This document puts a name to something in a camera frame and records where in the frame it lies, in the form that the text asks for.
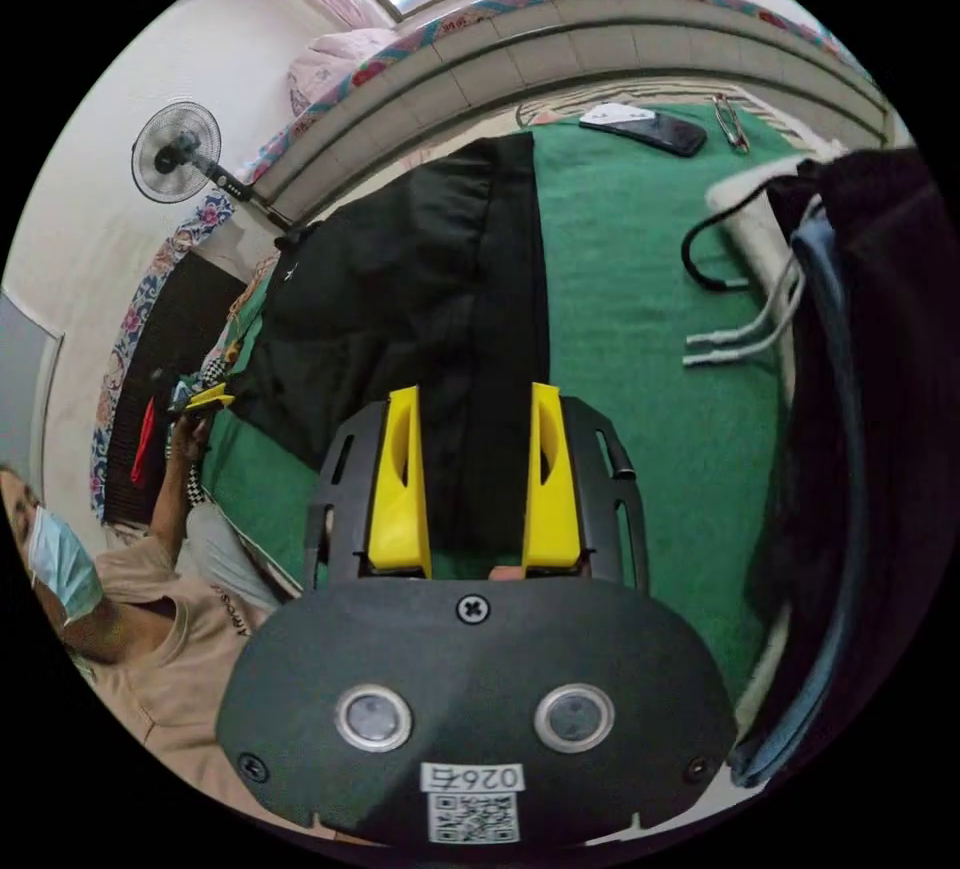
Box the black smartphone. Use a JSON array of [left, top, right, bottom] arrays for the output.
[[578, 109, 709, 159]]

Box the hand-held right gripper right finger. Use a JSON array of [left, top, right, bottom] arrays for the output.
[[521, 381, 581, 577]]

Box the white card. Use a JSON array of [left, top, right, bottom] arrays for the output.
[[581, 101, 655, 128]]

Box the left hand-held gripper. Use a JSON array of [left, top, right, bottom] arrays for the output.
[[166, 378, 237, 422]]

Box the black long sleeve shirt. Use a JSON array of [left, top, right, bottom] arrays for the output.
[[224, 131, 553, 572]]

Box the bed with green mat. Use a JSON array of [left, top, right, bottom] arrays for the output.
[[198, 85, 849, 705]]

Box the person's left hand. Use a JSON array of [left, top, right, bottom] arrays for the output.
[[170, 411, 214, 467]]

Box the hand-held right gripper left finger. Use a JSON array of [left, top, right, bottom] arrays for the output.
[[366, 384, 433, 578]]

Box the black standing fan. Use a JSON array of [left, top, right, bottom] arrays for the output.
[[130, 102, 298, 231]]

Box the person's left forearm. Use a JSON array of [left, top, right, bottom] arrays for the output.
[[145, 460, 199, 549]]

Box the pile of clothes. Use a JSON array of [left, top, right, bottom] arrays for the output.
[[680, 147, 948, 789]]

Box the person's body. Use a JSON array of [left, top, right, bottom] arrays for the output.
[[0, 463, 339, 842]]

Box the pink folded quilt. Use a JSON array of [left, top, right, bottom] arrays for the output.
[[287, 27, 400, 118]]

